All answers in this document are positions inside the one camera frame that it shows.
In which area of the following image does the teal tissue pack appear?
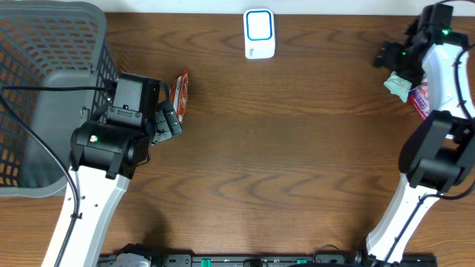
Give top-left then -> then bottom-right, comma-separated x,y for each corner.
383,71 -> 412,103

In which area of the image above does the orange brown snack packet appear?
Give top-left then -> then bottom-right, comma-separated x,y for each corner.
170,70 -> 189,124

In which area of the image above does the red purple snack packet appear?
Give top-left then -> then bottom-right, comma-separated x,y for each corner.
408,78 -> 430,119

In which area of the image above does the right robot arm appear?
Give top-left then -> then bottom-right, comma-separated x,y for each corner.
353,1 -> 474,266

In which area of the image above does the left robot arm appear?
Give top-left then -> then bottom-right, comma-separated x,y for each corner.
42,73 -> 182,266

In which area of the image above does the white barcode scanner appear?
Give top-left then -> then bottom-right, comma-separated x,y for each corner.
243,8 -> 276,59

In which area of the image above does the dark grey plastic basket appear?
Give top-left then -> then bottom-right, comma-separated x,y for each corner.
1,1 -> 118,198

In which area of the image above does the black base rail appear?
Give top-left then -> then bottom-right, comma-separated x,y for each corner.
96,253 -> 439,267

